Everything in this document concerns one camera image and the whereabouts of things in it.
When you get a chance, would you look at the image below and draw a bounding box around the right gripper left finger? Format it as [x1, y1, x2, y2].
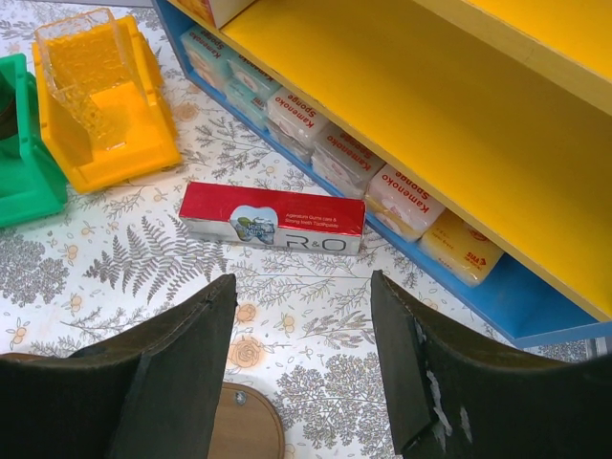
[1, 274, 236, 458]

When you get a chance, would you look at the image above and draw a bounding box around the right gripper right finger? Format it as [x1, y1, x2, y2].
[371, 272, 611, 458]

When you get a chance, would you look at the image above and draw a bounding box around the clear textured acrylic holder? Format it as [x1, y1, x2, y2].
[34, 8, 144, 150]

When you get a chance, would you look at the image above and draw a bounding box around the brown oval wooden tray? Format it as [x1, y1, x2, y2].
[208, 382, 285, 459]

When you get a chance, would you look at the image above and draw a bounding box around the red silver toothpaste box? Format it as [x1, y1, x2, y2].
[179, 182, 366, 255]

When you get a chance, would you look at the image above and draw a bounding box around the yellow sponge pack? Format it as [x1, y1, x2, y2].
[419, 209, 504, 287]

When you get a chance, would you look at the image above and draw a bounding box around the pink white sponge pack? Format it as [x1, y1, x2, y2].
[364, 164, 446, 242]

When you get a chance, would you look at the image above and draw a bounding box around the green bin with cups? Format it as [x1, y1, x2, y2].
[1, 54, 67, 228]

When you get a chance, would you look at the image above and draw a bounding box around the yellow plastic bin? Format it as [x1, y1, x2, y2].
[33, 8, 181, 193]

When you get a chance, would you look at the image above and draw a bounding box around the blue yellow pink shelf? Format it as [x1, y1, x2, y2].
[152, 0, 612, 349]

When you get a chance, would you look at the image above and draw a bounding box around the teal sponge pack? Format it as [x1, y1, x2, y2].
[181, 25, 233, 92]
[225, 55, 281, 130]

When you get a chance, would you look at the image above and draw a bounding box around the green cup in bin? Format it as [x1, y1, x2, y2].
[0, 73, 18, 141]

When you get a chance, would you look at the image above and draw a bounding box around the red white box middle shelf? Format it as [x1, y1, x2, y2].
[180, 0, 253, 28]

